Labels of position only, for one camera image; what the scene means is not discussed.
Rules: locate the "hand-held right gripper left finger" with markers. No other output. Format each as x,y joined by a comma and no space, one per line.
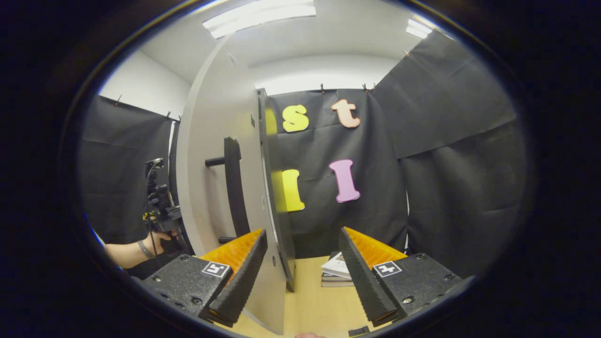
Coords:
244,281

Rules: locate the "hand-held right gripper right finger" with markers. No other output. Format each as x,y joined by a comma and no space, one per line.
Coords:
361,277

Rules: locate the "light grey cabinet door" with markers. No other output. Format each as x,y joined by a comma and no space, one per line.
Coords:
211,117

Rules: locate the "dark grey cabinet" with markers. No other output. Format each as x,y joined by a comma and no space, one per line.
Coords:
284,244

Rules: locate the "thin white book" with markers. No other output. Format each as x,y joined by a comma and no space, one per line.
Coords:
335,280

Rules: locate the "grey wristband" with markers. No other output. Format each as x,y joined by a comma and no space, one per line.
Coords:
145,249

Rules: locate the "black backdrop cloth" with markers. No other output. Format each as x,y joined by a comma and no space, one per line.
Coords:
446,197

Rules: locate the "long ceiling light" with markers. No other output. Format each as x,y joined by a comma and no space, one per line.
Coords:
258,16

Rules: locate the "small ceiling light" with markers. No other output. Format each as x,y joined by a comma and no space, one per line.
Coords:
419,28

